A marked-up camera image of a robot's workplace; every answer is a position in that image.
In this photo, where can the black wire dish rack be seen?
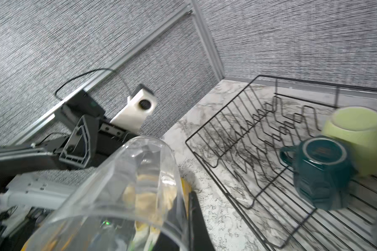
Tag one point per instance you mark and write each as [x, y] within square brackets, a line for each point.
[239, 147]

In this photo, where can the clear glass cup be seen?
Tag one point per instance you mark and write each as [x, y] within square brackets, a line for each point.
[134, 201]

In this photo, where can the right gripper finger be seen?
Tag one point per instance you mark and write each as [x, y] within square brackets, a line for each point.
[199, 239]

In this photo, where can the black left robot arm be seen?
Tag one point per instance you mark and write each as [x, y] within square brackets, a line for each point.
[44, 155]

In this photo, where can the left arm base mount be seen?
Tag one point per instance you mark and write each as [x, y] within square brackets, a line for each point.
[25, 201]

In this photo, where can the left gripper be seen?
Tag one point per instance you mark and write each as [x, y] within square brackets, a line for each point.
[90, 139]

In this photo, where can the light green mug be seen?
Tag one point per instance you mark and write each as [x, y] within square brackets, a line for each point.
[357, 126]

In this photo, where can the dark green mug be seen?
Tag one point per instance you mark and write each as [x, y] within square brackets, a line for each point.
[322, 171]

